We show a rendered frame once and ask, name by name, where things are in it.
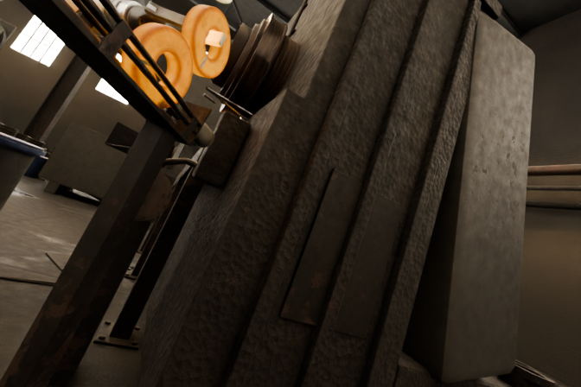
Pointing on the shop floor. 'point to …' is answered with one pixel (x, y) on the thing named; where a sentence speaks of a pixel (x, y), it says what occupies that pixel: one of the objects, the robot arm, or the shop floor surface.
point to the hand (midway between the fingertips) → (209, 37)
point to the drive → (477, 229)
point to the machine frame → (328, 190)
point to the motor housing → (155, 203)
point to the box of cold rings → (82, 162)
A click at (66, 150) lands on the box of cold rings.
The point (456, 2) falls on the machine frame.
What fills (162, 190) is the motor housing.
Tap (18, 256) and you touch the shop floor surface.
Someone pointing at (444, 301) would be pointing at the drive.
